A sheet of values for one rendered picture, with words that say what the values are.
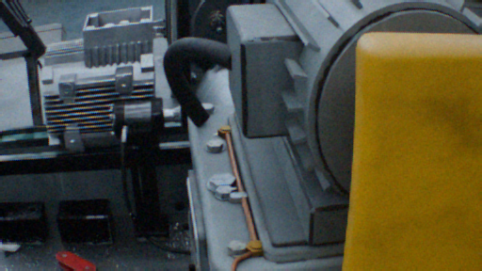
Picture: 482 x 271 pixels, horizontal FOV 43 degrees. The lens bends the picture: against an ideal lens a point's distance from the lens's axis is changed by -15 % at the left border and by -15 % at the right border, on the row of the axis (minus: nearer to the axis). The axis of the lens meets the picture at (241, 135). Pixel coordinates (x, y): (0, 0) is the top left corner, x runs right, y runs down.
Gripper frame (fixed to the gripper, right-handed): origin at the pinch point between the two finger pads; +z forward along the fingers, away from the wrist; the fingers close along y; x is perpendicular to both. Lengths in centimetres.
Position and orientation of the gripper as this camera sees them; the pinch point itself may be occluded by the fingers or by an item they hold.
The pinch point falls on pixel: (32, 41)
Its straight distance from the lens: 125.2
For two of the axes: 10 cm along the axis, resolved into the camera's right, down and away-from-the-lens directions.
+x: -8.5, 5.2, 1.3
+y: -1.3, -4.4, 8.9
